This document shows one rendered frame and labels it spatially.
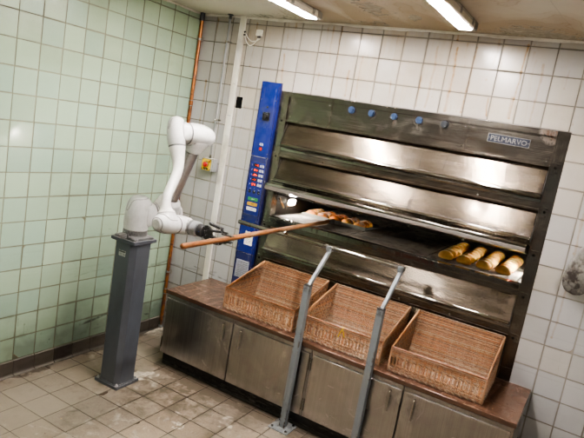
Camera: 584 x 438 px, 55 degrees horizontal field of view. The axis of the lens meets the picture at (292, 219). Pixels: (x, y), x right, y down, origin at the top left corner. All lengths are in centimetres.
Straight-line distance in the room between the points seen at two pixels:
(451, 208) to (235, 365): 176
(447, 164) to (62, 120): 243
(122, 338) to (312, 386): 126
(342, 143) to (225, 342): 158
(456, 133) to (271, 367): 189
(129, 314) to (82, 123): 127
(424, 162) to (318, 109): 86
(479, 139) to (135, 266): 228
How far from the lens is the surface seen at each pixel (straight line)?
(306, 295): 345
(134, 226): 369
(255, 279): 420
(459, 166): 368
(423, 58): 381
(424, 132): 376
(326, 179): 399
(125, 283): 376
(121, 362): 397
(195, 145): 353
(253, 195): 426
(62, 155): 391
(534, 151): 361
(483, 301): 372
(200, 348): 409
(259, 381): 386
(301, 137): 409
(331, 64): 404
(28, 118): 374
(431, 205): 372
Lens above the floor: 190
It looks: 10 degrees down
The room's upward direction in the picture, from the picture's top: 10 degrees clockwise
